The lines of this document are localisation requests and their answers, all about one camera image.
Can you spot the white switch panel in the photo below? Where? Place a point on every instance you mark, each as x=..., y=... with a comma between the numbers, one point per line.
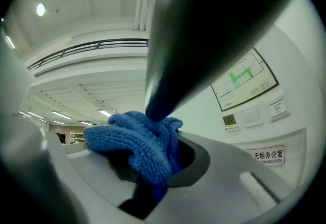
x=252, y=116

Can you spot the blue cloth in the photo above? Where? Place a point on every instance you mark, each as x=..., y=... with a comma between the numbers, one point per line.
x=142, y=141

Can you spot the black balcony railing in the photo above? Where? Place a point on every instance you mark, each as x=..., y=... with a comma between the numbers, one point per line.
x=89, y=46

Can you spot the wall thermostat and switch panels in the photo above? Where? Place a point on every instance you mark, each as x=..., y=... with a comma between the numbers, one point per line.
x=278, y=109

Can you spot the round ceiling light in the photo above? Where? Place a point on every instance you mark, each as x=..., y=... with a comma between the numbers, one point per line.
x=40, y=10

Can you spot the white wall thermostat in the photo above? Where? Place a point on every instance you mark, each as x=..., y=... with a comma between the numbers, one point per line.
x=230, y=121

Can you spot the white shelf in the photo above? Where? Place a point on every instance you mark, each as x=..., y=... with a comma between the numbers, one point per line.
x=76, y=137

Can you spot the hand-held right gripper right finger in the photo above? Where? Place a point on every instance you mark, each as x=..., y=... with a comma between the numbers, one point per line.
x=224, y=190

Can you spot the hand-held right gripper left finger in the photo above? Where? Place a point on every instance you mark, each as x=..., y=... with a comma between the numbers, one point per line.
x=63, y=179

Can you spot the framed floor plan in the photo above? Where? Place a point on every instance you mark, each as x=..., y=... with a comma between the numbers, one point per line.
x=244, y=83

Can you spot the red bordered white sign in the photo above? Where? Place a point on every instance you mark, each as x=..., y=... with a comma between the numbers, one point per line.
x=270, y=156

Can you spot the ceiling tube light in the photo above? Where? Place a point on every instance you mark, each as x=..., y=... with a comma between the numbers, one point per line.
x=105, y=113
x=61, y=115
x=86, y=123

